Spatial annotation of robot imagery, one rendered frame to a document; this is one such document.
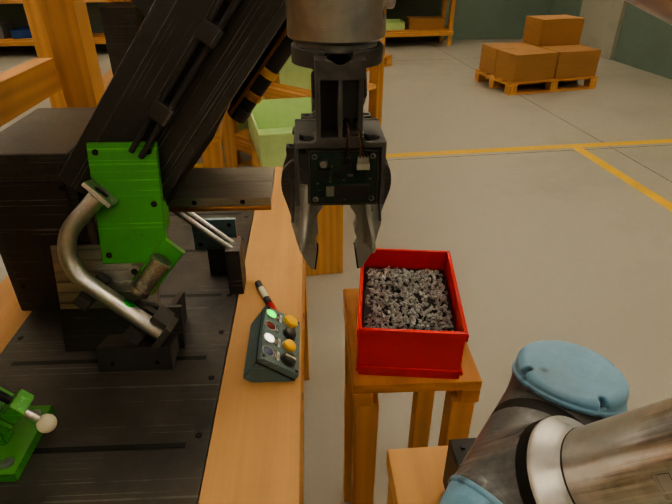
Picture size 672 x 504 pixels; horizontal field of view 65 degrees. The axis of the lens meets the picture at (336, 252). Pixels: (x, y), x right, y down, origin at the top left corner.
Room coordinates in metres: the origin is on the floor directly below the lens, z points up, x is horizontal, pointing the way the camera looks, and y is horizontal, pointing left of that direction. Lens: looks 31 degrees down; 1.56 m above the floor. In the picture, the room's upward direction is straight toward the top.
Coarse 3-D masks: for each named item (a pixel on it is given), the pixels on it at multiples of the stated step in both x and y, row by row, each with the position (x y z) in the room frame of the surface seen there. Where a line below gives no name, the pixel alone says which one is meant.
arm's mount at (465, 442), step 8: (456, 440) 0.51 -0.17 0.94; (464, 440) 0.51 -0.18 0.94; (472, 440) 0.51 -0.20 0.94; (448, 448) 0.51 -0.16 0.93; (456, 448) 0.50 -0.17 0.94; (464, 448) 0.49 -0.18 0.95; (448, 456) 0.51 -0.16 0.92; (456, 456) 0.48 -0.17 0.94; (464, 456) 0.48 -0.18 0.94; (448, 464) 0.50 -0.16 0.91; (456, 464) 0.47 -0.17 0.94; (448, 472) 0.50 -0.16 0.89
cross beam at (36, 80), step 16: (32, 64) 1.46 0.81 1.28; (48, 64) 1.52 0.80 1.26; (0, 80) 1.28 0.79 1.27; (16, 80) 1.33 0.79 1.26; (32, 80) 1.41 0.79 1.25; (48, 80) 1.49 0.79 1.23; (0, 96) 1.24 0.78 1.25; (16, 96) 1.31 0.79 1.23; (32, 96) 1.38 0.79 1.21; (48, 96) 1.47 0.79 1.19; (0, 112) 1.22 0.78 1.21; (16, 112) 1.29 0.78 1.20
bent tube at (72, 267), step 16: (96, 192) 0.78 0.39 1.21; (80, 208) 0.78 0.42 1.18; (96, 208) 0.78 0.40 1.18; (64, 224) 0.77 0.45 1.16; (80, 224) 0.77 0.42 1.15; (64, 240) 0.76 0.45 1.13; (64, 256) 0.76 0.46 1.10; (80, 272) 0.75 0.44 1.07; (80, 288) 0.74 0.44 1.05; (96, 288) 0.74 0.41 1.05; (112, 304) 0.74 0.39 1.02; (128, 320) 0.73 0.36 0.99; (144, 320) 0.73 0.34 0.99
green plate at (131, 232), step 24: (96, 144) 0.84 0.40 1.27; (120, 144) 0.84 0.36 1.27; (144, 144) 0.84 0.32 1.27; (96, 168) 0.83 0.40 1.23; (120, 168) 0.83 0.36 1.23; (144, 168) 0.83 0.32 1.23; (120, 192) 0.82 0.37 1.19; (144, 192) 0.82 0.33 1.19; (96, 216) 0.81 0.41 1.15; (120, 216) 0.81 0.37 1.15; (144, 216) 0.81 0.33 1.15; (168, 216) 0.88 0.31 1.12; (120, 240) 0.80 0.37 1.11; (144, 240) 0.80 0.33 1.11
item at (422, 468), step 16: (416, 448) 0.57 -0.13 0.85; (432, 448) 0.57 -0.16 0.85; (400, 464) 0.54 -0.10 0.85; (416, 464) 0.54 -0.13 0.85; (432, 464) 0.54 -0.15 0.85; (400, 480) 0.51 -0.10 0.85; (416, 480) 0.51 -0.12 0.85; (432, 480) 0.51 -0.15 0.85; (400, 496) 0.49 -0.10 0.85; (416, 496) 0.49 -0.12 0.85; (432, 496) 0.49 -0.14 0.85
